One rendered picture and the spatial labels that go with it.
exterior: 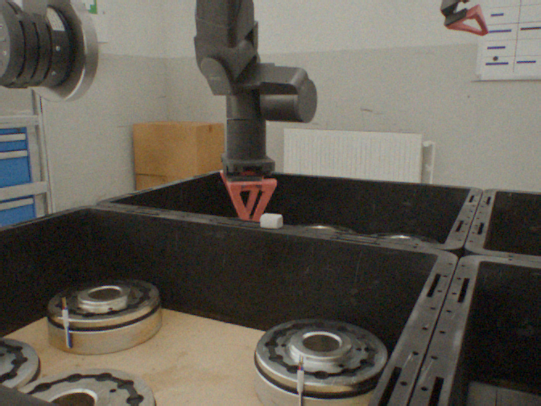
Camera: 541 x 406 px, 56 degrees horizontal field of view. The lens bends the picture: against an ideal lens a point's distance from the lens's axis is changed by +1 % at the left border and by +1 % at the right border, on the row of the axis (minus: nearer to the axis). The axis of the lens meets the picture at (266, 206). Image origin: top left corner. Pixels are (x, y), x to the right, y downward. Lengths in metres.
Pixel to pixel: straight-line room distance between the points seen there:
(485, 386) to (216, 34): 0.46
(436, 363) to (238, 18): 0.47
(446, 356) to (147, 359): 0.27
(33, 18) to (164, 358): 0.67
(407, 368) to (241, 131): 0.50
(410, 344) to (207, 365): 0.22
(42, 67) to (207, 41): 0.40
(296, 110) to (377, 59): 2.93
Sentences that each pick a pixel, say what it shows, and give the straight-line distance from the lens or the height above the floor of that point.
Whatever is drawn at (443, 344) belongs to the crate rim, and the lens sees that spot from 0.28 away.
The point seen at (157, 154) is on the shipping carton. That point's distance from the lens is 4.05.
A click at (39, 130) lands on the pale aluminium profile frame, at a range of 2.70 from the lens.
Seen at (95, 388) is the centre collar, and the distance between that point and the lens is 0.37.
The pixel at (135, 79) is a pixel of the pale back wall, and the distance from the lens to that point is 4.32.
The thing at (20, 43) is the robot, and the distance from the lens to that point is 0.94.
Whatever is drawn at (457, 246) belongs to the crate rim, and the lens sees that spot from 0.45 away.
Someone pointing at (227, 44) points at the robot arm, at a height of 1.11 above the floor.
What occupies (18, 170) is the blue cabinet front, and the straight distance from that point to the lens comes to 2.67.
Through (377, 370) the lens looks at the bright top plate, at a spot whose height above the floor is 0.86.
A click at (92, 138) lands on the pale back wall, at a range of 4.02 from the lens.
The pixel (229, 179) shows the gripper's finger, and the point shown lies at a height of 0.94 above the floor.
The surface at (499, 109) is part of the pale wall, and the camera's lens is 3.39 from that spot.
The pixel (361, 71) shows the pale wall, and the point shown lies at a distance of 3.60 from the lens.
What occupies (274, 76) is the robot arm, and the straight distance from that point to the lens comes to 0.66.
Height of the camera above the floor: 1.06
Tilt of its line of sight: 13 degrees down
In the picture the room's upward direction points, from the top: straight up
